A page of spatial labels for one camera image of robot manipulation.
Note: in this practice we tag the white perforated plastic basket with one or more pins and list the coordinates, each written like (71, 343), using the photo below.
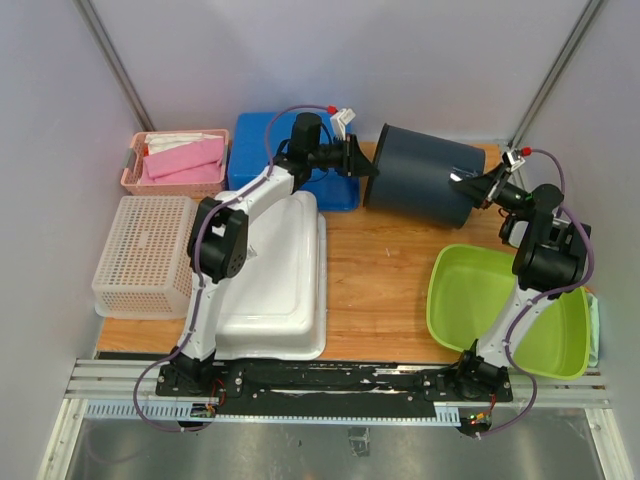
(144, 272)

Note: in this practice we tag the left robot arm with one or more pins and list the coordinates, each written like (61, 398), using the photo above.
(219, 240)

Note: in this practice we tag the pink folded cloth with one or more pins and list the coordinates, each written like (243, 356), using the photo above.
(197, 162)

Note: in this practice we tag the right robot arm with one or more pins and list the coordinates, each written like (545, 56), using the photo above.
(554, 256)

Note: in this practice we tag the mint green patterned cloth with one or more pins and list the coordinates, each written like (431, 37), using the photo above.
(594, 316)

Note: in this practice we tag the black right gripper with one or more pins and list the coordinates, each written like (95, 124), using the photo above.
(484, 189)

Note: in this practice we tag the white folded cloth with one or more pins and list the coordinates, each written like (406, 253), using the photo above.
(159, 142)

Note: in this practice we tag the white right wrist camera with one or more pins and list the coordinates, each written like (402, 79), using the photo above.
(514, 159)

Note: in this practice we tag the black round bucket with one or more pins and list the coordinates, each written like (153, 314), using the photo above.
(414, 176)

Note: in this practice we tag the lime green plastic tub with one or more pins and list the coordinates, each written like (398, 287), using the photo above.
(468, 288)

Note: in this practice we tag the large white plastic tub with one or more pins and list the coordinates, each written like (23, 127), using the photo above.
(276, 306)

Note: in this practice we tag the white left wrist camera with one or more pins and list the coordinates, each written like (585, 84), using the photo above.
(340, 119)

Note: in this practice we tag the blue plastic tub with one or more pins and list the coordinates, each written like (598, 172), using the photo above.
(248, 158)

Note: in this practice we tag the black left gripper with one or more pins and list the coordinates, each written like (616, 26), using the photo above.
(354, 161)

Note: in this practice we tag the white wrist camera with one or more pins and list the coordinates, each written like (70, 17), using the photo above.
(514, 159)
(340, 119)

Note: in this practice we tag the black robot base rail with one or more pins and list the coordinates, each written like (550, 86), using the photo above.
(323, 388)

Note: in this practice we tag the pink plastic basket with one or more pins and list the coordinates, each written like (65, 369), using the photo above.
(132, 170)

